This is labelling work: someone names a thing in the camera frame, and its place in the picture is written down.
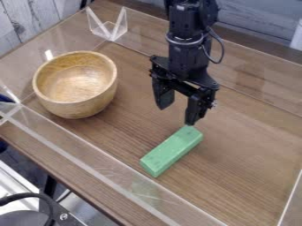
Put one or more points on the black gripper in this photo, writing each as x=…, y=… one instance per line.
x=181, y=72

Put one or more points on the green rectangular block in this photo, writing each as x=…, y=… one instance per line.
x=165, y=155

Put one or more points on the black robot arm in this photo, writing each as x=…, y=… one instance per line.
x=192, y=18

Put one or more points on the brown wooden bowl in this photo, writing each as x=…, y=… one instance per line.
x=75, y=84

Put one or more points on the clear acrylic tray walls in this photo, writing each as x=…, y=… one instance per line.
x=236, y=181

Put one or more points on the white object at right edge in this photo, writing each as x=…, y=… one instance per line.
x=296, y=44

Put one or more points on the black table leg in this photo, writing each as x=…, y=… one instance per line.
x=50, y=187

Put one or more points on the grey metal bracket with screw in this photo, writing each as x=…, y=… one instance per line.
x=63, y=217

